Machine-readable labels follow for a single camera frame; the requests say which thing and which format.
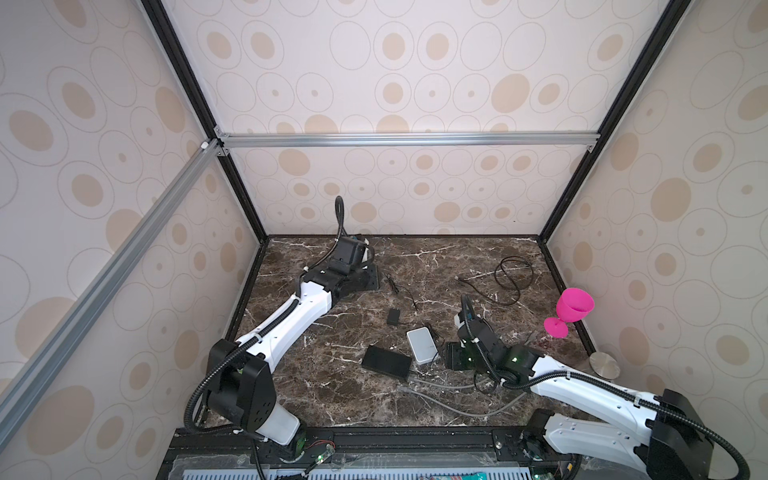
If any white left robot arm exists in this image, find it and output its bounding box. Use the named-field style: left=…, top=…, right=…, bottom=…
left=183, top=195, right=379, bottom=451

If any silver horizontal aluminium bar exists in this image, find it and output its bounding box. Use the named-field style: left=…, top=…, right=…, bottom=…
left=220, top=131, right=600, bottom=149

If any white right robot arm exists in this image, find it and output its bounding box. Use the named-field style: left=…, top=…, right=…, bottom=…
left=445, top=295, right=751, bottom=479

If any black vertical frame post left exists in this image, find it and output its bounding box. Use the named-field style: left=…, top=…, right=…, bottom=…
left=139, top=0, right=269, bottom=243

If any grey cable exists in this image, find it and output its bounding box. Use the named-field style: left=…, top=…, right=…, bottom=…
left=395, top=371, right=529, bottom=419

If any black bundled adapter cable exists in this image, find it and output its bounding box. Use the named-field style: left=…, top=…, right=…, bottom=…
left=386, top=274, right=421, bottom=313

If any pink plastic goblet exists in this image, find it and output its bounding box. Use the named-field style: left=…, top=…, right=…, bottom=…
left=544, top=288, right=595, bottom=338

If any black power adapter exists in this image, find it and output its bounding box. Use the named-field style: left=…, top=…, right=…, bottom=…
left=386, top=308, right=401, bottom=326

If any black vertical frame post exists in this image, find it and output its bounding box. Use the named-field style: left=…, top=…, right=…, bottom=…
left=538, top=0, right=694, bottom=245
left=139, top=0, right=269, bottom=243

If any silver diagonal aluminium bar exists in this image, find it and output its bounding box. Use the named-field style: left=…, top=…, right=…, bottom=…
left=1, top=139, right=222, bottom=449

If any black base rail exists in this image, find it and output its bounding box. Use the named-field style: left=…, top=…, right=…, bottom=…
left=163, top=426, right=532, bottom=465

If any black coiled cable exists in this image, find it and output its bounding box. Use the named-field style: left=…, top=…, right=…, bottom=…
left=455, top=255, right=535, bottom=307

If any black vertical frame post right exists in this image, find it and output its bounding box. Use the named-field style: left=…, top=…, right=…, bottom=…
left=538, top=0, right=694, bottom=245

